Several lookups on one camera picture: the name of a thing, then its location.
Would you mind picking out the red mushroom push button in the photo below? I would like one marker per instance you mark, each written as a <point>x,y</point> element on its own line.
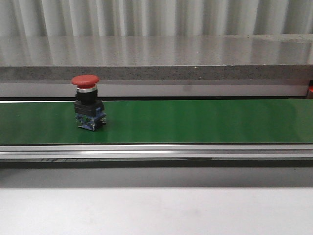
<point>89,110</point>

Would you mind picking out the green conveyor belt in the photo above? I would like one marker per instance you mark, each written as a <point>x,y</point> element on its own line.
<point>163,121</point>

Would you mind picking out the grey speckled stone counter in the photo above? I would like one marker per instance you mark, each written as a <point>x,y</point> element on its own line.
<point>262,65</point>

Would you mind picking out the red plastic tray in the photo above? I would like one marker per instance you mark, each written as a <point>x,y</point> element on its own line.
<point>310,91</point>

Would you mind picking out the white pleated curtain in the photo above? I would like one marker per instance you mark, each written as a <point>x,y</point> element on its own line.
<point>154,17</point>

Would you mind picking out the aluminium conveyor frame rail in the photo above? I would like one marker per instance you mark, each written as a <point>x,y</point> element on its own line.
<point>157,151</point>

